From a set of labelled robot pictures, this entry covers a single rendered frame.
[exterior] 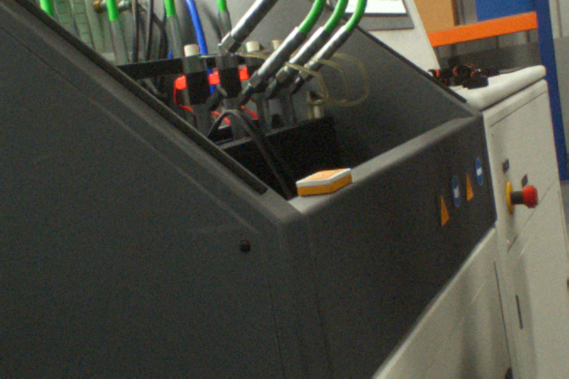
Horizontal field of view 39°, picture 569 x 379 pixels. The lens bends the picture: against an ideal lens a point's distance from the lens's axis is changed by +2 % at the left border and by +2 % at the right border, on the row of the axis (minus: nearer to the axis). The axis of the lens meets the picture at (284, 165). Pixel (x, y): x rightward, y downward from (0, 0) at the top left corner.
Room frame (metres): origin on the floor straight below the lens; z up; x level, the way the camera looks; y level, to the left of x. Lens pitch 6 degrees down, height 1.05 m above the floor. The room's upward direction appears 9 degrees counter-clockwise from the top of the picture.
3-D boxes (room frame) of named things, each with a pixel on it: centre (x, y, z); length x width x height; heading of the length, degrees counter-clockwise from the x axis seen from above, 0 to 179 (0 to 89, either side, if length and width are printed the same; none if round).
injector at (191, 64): (0.95, 0.08, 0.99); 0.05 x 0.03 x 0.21; 64
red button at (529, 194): (1.23, -0.36, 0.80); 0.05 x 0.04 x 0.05; 154
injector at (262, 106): (1.09, 0.01, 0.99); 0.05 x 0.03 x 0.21; 64
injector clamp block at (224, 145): (1.06, 0.03, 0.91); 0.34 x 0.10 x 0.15; 154
